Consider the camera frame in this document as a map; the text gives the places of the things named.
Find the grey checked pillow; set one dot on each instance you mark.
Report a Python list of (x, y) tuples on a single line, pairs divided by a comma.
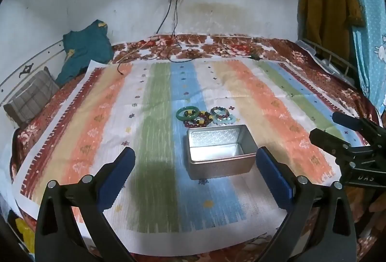
[(31, 98)]

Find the mustard brown hanging garment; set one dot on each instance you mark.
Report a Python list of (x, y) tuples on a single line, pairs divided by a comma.
[(329, 23)]

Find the striped colourful cloth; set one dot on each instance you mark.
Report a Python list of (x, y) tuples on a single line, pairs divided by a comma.
[(161, 211)]

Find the metal bed rail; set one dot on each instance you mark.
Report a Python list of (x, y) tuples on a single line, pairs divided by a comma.
[(326, 64)]

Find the green jade bangle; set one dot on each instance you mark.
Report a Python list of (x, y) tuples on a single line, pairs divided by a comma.
[(187, 113)]

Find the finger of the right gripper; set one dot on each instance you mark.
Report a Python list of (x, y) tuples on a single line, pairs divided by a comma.
[(352, 123), (330, 144)]

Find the teal garment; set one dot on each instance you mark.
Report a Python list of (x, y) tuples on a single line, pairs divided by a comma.
[(81, 47)]

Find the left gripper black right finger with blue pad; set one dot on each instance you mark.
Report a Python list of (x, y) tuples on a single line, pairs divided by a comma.
[(333, 237)]

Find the blue cartoon curtain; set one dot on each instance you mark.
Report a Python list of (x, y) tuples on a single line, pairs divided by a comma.
[(369, 42)]

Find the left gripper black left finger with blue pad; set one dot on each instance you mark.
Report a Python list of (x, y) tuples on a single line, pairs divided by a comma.
[(57, 236)]

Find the silver metal tin box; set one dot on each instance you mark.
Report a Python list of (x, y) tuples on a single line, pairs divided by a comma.
[(214, 152)]

